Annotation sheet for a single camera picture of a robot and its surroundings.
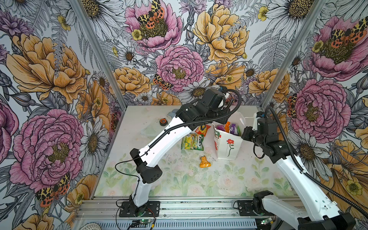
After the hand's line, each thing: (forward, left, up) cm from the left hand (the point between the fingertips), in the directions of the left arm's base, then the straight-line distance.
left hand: (224, 117), depth 67 cm
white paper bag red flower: (-3, -4, -10) cm, 11 cm away
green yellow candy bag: (+7, +13, -33) cm, 36 cm away
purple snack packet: (+10, -4, -21) cm, 24 cm away
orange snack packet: (+12, -9, -23) cm, 28 cm away
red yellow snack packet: (+18, +6, -35) cm, 39 cm away
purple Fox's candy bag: (+6, -9, -18) cm, 21 cm away
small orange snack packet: (-7, +7, -35) cm, 36 cm away
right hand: (-1, -13, -12) cm, 18 cm away
